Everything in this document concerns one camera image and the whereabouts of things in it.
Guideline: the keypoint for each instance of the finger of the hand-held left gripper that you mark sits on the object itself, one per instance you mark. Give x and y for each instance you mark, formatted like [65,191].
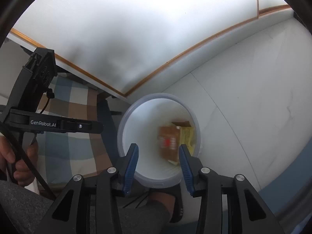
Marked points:
[82,126]

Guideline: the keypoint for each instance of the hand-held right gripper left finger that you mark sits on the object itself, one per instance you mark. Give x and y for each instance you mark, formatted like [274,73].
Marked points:
[130,168]

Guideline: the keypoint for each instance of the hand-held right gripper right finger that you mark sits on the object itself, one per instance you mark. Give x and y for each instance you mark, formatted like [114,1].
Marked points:
[185,170]

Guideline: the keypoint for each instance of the brown packet with red heart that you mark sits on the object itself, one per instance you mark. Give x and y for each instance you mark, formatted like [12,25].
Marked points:
[168,143]

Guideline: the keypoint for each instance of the yellow plastic packet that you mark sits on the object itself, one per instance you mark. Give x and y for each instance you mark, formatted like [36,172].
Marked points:
[187,136]

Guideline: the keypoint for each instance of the white trash bin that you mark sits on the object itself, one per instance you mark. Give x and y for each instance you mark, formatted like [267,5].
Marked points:
[151,117]

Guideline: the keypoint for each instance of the person's left hand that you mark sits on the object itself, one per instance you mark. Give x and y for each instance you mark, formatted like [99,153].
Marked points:
[7,153]

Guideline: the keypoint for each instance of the checkered tablecloth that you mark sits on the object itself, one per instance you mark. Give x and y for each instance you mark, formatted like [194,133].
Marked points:
[73,151]

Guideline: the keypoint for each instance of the black slipper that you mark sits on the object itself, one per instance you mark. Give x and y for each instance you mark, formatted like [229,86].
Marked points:
[179,207]

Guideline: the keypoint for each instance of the person's right foot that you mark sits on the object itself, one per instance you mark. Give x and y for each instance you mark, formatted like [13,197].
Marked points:
[162,199]

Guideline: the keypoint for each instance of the person's left leg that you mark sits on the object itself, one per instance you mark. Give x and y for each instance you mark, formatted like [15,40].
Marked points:
[19,207]

